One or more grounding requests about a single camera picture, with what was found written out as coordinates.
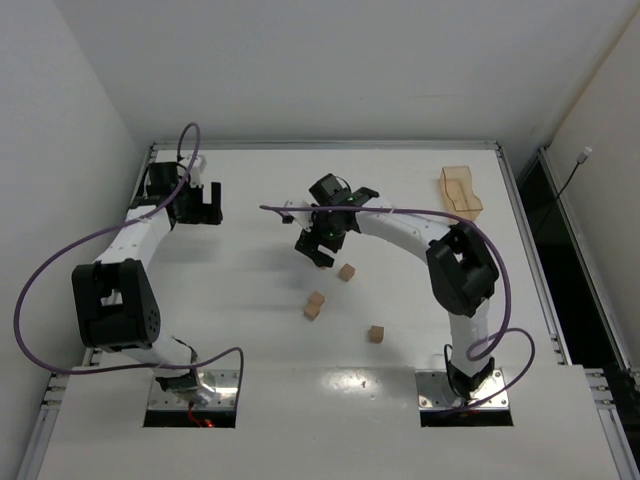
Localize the red wires under base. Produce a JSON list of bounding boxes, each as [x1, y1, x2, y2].
[[187, 405, 216, 429]]

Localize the translucent orange plastic holder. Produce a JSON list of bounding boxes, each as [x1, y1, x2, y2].
[[439, 166, 483, 222]]

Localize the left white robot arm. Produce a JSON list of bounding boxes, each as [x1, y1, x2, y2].
[[71, 155, 223, 407]]

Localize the wooden cube number five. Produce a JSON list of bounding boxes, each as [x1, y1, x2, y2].
[[338, 264, 356, 282]]

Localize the metal base plate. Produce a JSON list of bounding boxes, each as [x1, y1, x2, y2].
[[147, 370, 239, 411], [415, 369, 510, 412]]

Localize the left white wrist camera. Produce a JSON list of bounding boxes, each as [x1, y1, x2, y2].
[[177, 154, 207, 188]]

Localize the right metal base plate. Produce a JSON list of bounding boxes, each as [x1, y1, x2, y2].
[[415, 369, 510, 412]]

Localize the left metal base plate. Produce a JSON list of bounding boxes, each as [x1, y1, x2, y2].
[[147, 370, 239, 411]]

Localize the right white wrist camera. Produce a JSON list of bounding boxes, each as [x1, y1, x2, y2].
[[281, 200, 313, 232]]

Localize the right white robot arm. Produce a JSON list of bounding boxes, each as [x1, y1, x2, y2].
[[285, 174, 499, 400]]

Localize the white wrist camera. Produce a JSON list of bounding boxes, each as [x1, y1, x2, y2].
[[281, 200, 313, 232], [177, 154, 207, 188]]

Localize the black cable with white plug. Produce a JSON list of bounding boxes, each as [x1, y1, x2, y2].
[[529, 146, 594, 236]]

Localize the lone wooden cube block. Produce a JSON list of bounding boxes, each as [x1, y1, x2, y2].
[[368, 325, 385, 344]]

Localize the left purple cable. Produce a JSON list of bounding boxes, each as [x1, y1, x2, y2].
[[12, 122, 245, 401]]

